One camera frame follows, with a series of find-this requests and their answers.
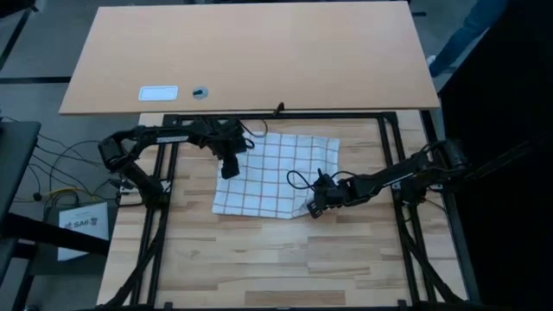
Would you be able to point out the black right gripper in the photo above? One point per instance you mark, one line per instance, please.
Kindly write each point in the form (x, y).
(334, 192)

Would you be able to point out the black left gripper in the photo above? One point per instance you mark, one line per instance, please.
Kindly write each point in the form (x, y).
(226, 138)

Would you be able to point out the white towel with red grid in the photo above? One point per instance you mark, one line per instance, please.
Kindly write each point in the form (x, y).
(276, 181)

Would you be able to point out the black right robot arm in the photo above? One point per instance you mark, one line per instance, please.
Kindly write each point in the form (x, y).
(397, 175)

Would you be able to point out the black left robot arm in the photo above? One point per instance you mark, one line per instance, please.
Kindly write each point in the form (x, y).
(138, 135)

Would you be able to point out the light brown desk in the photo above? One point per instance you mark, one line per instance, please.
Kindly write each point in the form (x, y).
(259, 52)

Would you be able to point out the white cardboard box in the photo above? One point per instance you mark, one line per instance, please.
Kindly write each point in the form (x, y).
(93, 213)

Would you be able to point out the black metal beam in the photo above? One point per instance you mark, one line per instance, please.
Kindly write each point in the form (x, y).
(43, 233)

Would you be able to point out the black side table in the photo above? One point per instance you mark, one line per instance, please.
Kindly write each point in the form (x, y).
(15, 160)

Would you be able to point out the tall black partition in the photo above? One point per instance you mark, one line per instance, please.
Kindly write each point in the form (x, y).
(510, 108)

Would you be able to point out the person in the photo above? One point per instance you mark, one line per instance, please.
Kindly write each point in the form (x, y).
(468, 30)

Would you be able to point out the small black bracket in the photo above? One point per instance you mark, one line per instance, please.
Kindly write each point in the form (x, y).
(279, 109)

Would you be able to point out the black aluminium table frame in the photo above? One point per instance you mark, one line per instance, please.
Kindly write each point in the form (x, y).
(328, 116)

